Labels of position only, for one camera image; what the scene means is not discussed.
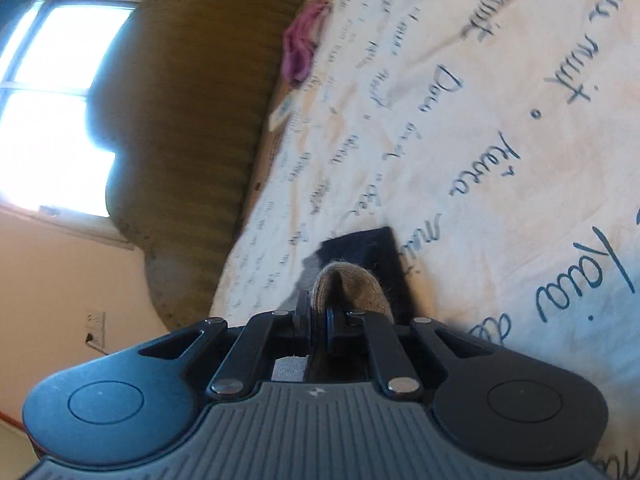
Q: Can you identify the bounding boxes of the olive green padded headboard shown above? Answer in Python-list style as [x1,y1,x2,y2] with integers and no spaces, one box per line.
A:
[92,0,321,333]

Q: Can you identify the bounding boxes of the white script-printed blanket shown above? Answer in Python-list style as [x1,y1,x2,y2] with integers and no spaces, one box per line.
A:
[210,0,640,466]

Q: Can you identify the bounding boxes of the grey sweater with navy sleeves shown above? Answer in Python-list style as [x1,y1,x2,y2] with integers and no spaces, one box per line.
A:
[280,226,418,381]

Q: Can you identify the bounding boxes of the white remote control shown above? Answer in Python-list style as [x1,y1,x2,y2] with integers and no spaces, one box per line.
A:
[267,92,296,133]

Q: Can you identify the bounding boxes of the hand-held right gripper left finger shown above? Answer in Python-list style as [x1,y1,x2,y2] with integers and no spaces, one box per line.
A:
[137,292,313,401]

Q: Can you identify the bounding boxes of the purple cloth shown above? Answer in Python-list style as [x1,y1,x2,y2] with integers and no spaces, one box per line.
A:
[282,1,333,86]

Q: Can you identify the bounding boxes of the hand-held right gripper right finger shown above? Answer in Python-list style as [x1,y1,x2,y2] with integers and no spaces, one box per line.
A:
[325,309,501,401]

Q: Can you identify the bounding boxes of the window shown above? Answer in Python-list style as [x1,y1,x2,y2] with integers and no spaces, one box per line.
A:
[0,0,151,251]

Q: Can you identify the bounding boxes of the black power cable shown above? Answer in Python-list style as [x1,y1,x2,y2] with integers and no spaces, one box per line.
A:
[85,332,111,358]

